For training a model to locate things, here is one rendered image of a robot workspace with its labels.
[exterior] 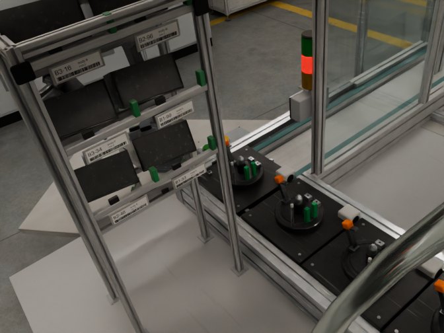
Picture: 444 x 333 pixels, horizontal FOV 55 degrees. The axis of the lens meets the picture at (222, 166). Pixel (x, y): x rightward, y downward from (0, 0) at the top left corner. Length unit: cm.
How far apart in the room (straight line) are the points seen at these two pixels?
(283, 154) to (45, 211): 89
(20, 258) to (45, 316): 155
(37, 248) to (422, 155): 221
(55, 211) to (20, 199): 167
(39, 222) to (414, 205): 127
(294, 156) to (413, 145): 46
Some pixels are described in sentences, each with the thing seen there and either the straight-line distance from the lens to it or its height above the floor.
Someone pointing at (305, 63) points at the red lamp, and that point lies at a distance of 121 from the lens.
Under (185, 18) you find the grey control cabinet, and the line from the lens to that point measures 458.
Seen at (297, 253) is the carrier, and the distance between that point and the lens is 116.
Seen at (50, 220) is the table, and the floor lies 86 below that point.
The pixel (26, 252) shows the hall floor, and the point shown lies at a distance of 291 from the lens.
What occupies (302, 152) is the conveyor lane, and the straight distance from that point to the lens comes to 157.
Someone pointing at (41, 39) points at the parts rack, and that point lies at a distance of 70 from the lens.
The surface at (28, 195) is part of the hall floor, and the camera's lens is 333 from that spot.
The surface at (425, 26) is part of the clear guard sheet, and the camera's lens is 160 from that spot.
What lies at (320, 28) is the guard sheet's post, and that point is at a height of 144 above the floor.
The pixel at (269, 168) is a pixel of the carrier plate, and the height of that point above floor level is 97.
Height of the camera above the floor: 187
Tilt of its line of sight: 38 degrees down
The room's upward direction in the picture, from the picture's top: 9 degrees counter-clockwise
